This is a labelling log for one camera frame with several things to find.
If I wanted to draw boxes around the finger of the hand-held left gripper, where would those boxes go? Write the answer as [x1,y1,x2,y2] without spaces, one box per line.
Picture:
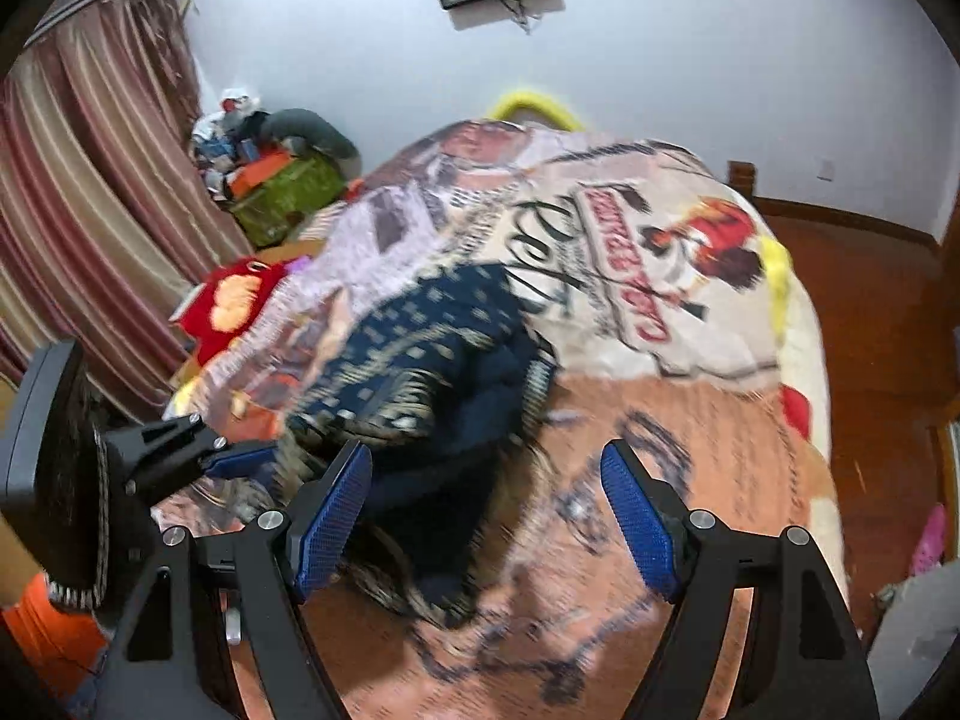
[122,412,280,497]

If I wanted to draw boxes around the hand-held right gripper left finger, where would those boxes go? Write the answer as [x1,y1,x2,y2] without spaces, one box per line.
[97,439,374,720]

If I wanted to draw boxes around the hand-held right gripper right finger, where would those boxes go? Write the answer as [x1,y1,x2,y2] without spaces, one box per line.
[599,438,878,720]

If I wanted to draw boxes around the navy patterned hooded garment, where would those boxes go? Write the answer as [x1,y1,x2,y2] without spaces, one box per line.
[276,261,561,632]

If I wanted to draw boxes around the person's left forearm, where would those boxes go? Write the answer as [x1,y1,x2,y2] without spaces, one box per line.
[0,516,115,700]

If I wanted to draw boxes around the printed blanket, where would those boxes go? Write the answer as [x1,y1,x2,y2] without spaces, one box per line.
[150,118,854,720]

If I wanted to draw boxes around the red plush toy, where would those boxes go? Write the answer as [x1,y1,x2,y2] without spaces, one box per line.
[175,255,302,362]

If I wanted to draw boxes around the cream yellow blanket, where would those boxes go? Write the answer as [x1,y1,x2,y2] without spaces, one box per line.
[748,231,854,617]

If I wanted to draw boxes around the green cardboard box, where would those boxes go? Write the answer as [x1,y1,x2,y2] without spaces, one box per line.
[229,154,347,250]

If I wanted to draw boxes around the striped maroon curtain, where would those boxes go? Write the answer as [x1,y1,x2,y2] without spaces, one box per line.
[0,0,254,422]

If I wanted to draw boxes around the orange box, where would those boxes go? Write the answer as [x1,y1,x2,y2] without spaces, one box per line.
[227,152,295,197]

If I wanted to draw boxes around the pink plastic item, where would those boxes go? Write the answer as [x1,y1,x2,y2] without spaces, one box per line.
[906,505,949,580]

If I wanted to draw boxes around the white panel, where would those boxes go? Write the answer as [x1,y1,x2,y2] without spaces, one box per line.
[861,561,960,685]

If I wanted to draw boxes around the wooden framed mirror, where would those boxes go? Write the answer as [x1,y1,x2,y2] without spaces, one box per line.
[928,418,960,512]

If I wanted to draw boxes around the pile of small clutter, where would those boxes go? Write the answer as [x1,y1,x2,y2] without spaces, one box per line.
[190,85,265,197]

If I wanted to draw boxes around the wooden door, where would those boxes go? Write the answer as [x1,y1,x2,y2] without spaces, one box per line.
[932,180,960,245]

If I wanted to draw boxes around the television cable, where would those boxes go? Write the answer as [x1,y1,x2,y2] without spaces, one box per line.
[504,0,545,35]

